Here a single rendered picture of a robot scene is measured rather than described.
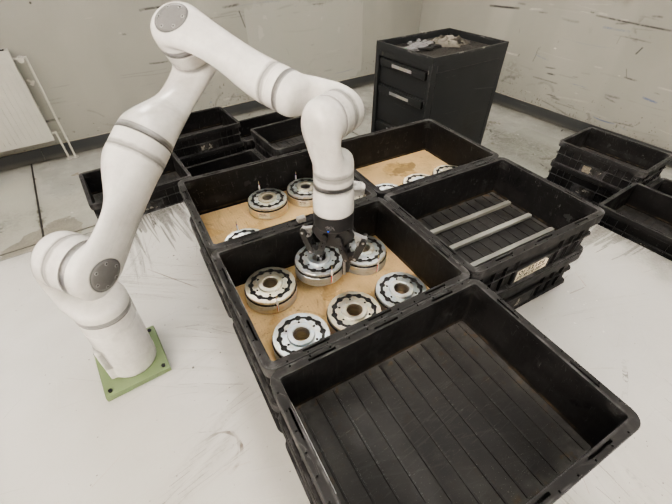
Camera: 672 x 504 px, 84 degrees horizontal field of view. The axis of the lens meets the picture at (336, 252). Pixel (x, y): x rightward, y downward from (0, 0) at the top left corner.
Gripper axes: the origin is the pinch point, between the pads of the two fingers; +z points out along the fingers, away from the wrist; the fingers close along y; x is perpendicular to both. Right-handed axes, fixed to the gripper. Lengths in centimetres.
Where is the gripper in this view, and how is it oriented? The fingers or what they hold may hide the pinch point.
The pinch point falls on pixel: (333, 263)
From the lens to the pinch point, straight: 77.7
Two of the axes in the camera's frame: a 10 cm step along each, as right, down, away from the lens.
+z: 0.0, 7.5, 6.6
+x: 2.6, -6.4, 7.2
